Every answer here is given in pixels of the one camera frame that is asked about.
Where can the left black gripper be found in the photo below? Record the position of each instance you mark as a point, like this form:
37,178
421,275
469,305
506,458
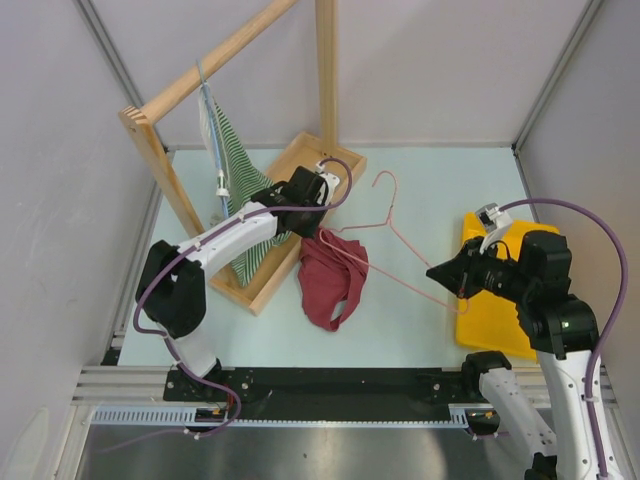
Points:
308,231

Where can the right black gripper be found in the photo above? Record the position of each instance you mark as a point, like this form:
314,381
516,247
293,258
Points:
459,273

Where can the red tank top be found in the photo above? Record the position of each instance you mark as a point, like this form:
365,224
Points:
331,276

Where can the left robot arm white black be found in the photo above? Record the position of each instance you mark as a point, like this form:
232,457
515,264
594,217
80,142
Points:
172,288

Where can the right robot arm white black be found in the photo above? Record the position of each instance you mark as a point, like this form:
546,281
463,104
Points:
562,330

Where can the blue hanger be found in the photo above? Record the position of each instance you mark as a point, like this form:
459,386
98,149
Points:
211,136

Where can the wooden clothes rack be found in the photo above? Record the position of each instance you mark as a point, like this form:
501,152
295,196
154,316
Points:
305,150

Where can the yellow plastic tray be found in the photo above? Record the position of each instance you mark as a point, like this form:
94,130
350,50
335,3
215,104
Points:
491,323

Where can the green striped garment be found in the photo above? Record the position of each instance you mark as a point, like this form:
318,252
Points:
244,179

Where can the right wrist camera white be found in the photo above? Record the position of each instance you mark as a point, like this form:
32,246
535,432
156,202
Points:
495,222

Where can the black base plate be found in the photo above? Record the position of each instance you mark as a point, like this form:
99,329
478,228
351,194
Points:
348,394

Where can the white cable duct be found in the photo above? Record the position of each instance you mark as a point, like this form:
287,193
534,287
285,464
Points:
209,417

